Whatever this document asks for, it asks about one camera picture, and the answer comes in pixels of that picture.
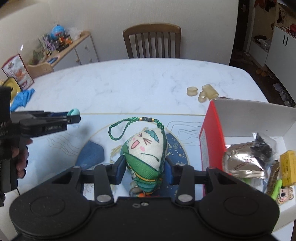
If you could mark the dark wooden chair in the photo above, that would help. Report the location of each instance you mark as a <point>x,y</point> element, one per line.
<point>160,40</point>

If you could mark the yellow small box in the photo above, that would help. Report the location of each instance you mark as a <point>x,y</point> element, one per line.
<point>287,168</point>

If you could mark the teal small object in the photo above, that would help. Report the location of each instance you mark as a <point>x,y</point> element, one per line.
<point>73,112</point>

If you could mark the cartoon girl sticker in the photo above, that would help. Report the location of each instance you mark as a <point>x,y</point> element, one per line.
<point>285,194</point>

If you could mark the gold foil packet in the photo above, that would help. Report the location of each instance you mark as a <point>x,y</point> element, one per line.
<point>239,161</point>

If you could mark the green tube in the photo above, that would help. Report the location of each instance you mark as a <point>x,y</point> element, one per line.
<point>277,189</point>

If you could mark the beige rubber tube piece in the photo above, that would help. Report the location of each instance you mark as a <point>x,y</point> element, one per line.
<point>207,93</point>

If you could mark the green white plush charm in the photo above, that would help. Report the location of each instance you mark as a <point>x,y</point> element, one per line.
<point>145,153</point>

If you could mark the red snack bag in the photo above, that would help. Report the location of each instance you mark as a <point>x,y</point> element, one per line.
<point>14,67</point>

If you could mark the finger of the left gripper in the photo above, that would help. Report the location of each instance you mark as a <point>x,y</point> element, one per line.
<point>31,124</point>

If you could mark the person hand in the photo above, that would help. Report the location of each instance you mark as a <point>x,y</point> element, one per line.
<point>21,158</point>

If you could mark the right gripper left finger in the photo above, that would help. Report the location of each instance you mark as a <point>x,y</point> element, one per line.
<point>102,177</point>

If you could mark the white sideboard cabinet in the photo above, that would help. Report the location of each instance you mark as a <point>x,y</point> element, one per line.
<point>80,52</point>

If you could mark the blue cloth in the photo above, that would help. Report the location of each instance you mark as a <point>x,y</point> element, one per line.
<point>22,99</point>

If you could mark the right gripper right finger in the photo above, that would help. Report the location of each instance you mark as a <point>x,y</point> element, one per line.
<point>186,177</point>

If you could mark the red white cardboard box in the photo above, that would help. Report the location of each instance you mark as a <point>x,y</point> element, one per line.
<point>240,141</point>

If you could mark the blue globe toy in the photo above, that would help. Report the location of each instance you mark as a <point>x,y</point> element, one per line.
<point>57,32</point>

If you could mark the white wall cabinets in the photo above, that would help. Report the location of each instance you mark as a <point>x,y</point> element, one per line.
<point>274,33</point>

